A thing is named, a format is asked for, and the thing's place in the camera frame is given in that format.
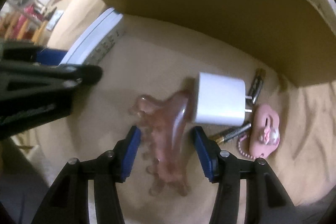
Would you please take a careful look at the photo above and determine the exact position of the tan bed sheet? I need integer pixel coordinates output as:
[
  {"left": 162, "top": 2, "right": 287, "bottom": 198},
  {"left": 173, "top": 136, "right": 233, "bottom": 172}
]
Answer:
[{"left": 1, "top": 0, "right": 335, "bottom": 223}]

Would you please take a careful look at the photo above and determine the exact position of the pink mirror charm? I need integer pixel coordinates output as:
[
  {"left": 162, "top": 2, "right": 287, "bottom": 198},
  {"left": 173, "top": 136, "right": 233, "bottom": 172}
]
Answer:
[{"left": 237, "top": 104, "right": 280, "bottom": 160}]

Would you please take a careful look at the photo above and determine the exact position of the black gold battery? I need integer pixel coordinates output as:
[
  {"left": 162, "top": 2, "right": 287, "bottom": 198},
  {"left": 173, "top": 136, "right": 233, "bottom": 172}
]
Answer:
[
  {"left": 209, "top": 122, "right": 252, "bottom": 144},
  {"left": 248, "top": 68, "right": 266, "bottom": 105}
]

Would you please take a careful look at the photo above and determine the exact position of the white charger plug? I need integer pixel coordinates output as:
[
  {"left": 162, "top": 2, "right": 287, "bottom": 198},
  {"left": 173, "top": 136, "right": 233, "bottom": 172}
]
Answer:
[{"left": 193, "top": 72, "right": 252, "bottom": 126}]

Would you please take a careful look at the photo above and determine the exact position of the red bag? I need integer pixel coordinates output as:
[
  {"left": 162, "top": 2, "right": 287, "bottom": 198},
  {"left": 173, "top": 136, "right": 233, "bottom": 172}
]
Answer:
[{"left": 16, "top": 5, "right": 35, "bottom": 31}]

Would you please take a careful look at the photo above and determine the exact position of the white remote control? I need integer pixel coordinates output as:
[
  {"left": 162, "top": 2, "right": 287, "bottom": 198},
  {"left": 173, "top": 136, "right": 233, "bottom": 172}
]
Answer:
[{"left": 60, "top": 8, "right": 125, "bottom": 65}]

